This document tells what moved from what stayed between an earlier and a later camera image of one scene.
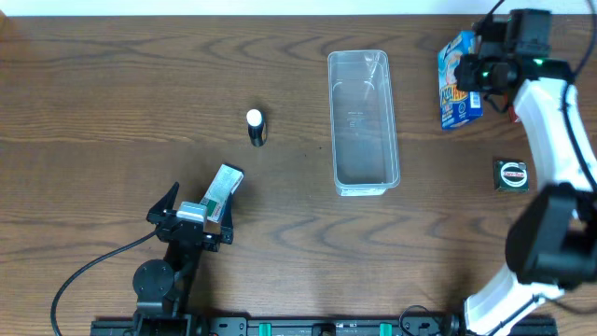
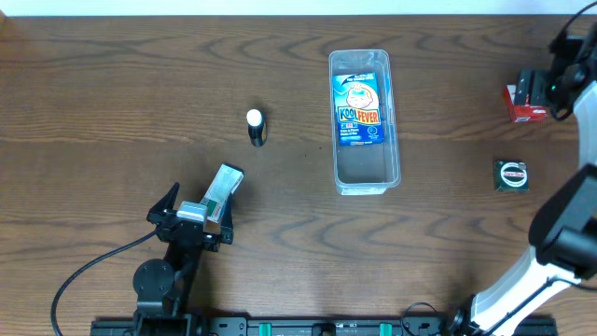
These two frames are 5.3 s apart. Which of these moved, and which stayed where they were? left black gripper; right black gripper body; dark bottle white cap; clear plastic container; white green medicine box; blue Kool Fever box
Moved: blue Kool Fever box; right black gripper body
Stayed: dark bottle white cap; clear plastic container; left black gripper; white green medicine box
